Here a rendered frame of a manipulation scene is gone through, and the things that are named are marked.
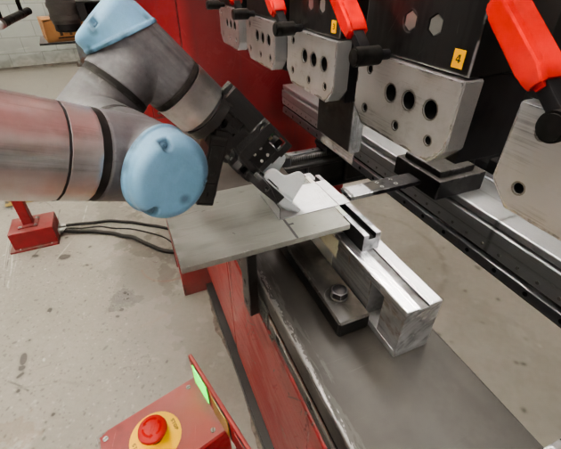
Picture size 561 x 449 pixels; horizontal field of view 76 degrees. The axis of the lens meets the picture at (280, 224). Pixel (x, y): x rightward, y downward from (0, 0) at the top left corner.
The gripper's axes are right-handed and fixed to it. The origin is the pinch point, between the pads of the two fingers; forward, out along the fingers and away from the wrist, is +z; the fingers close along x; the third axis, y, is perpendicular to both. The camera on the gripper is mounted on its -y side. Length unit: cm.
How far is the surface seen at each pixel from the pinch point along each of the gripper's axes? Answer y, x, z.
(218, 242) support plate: -10.2, -5.9, -7.8
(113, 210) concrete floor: -100, 180, 48
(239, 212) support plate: -6.3, 0.5, -4.4
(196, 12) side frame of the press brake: 18, 85, -11
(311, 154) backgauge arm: 11, 42, 29
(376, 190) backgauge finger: 12.5, -2.9, 11.0
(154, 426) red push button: -33.5, -18.1, -2.7
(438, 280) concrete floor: 16, 44, 147
